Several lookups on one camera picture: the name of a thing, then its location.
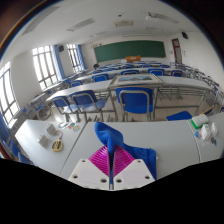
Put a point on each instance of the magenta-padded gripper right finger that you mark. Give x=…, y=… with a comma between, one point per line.
x=133, y=173

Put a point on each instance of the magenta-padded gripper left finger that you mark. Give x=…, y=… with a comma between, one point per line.
x=90, y=173

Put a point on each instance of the blue towel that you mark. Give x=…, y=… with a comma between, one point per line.
x=106, y=133

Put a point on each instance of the yellow tape roll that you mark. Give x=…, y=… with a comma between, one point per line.
x=57, y=145

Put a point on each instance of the small white box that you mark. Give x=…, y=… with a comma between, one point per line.
x=50, y=129
x=43, y=140

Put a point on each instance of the blue classroom chairs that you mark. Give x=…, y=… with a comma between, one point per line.
x=136, y=100

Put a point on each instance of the white carton box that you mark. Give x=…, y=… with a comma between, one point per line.
x=206, y=132
x=214, y=129

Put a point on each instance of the white and green box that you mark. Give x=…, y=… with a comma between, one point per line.
x=200, y=120

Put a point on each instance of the white classroom desks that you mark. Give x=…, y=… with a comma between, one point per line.
x=86, y=88

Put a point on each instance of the white-framed window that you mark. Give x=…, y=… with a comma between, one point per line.
x=74, y=57
x=8, y=93
x=45, y=66

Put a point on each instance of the blue curtain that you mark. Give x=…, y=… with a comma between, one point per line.
x=58, y=63
x=81, y=56

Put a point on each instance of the orange lectern box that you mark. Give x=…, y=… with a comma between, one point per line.
x=133, y=58

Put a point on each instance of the green chalkboard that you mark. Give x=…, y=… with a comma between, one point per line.
x=130, y=50

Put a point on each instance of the brown door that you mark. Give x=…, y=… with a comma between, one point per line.
x=176, y=50

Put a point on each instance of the ceiling lights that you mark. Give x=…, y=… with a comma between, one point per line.
x=124, y=23

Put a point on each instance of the black wall speaker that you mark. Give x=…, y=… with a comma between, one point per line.
x=61, y=48
x=185, y=35

